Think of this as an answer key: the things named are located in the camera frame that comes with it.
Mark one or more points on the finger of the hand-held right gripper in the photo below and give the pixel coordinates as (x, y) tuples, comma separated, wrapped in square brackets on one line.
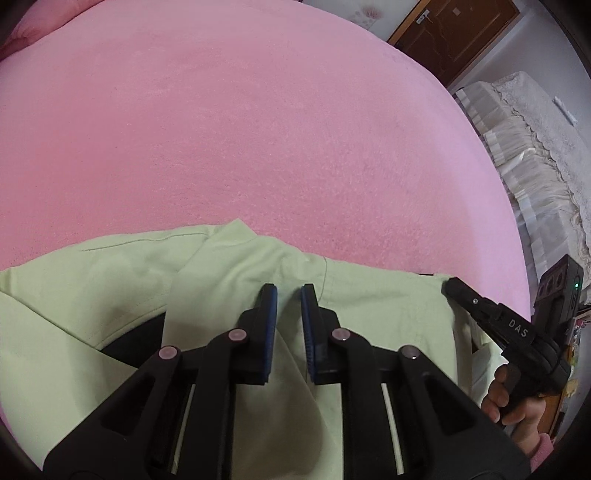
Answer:
[(471, 302)]

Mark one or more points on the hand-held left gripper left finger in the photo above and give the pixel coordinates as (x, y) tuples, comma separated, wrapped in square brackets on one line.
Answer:
[(268, 323)]

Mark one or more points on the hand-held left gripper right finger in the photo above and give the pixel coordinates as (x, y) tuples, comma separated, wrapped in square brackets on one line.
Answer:
[(310, 332)]

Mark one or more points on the green and black hooded jacket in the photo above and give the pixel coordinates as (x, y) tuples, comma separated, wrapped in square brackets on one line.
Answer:
[(115, 286)]

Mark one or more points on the person's right hand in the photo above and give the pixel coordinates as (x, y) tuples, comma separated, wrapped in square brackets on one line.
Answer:
[(491, 397)]

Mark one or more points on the lace-covered furniture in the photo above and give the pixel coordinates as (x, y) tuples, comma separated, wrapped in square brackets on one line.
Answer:
[(531, 152)]

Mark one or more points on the pink bed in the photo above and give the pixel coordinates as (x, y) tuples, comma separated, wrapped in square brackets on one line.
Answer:
[(231, 115)]

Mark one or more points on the brown wooden door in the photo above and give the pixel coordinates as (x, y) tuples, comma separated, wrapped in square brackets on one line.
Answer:
[(461, 37)]

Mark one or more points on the floral sliding wardrobe door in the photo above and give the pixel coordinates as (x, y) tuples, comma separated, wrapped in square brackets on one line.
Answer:
[(369, 14)]

